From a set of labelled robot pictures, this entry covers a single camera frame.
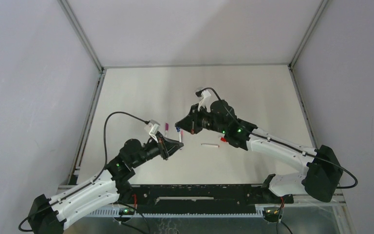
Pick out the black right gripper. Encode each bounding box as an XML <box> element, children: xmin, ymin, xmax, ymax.
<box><xmin>177</xmin><ymin>104</ymin><xmax>227</xmax><ymax>135</ymax></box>

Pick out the pink highlighter pen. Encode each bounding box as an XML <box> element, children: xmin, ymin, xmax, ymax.
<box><xmin>179</xmin><ymin>130</ymin><xmax>184</xmax><ymax>144</ymax></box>

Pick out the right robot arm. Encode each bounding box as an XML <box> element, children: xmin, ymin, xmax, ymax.
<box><xmin>175</xmin><ymin>100</ymin><xmax>343</xmax><ymax>203</ymax></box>

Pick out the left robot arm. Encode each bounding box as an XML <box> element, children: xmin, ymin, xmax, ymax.
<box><xmin>26</xmin><ymin>133</ymin><xmax>184</xmax><ymax>234</ymax></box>

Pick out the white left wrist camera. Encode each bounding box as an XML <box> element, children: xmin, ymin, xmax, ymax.
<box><xmin>144</xmin><ymin>119</ymin><xmax>160</xmax><ymax>142</ymax></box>

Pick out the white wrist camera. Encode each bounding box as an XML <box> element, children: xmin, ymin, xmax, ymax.
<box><xmin>144</xmin><ymin>119</ymin><xmax>160</xmax><ymax>142</ymax></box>
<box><xmin>195</xmin><ymin>88</ymin><xmax>211</xmax><ymax>110</ymax></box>

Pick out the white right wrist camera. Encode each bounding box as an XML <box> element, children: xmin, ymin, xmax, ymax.
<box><xmin>195</xmin><ymin>88</ymin><xmax>211</xmax><ymax>110</ymax></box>

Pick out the black right camera cable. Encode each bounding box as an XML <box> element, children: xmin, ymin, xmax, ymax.
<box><xmin>200</xmin><ymin>87</ymin><xmax>358</xmax><ymax>190</ymax></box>

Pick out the black camera cable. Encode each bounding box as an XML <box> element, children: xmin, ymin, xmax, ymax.
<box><xmin>18</xmin><ymin>112</ymin><xmax>150</xmax><ymax>233</ymax></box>
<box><xmin>200</xmin><ymin>87</ymin><xmax>358</xmax><ymax>190</ymax></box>

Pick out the black left camera cable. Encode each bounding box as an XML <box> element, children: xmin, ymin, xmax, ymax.
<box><xmin>18</xmin><ymin>112</ymin><xmax>150</xmax><ymax>233</ymax></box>

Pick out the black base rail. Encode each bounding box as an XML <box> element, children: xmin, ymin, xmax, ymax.
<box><xmin>116</xmin><ymin>184</ymin><xmax>294</xmax><ymax>211</ymax></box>

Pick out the grey cable duct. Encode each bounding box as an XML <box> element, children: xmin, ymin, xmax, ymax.
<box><xmin>85</xmin><ymin>205</ymin><xmax>279</xmax><ymax>218</ymax></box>

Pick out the aluminium frame rail left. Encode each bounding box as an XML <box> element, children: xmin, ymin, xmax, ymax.
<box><xmin>58</xmin><ymin>0</ymin><xmax>104</xmax><ymax>185</ymax></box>

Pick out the aluminium frame rail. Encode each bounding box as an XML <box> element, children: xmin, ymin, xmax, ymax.
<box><xmin>58</xmin><ymin>0</ymin><xmax>104</xmax><ymax>185</ymax></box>
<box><xmin>287</xmin><ymin>0</ymin><xmax>332</xmax><ymax>147</ymax></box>

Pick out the aluminium frame rail right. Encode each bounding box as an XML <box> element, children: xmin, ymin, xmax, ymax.
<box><xmin>287</xmin><ymin>0</ymin><xmax>332</xmax><ymax>147</ymax></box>

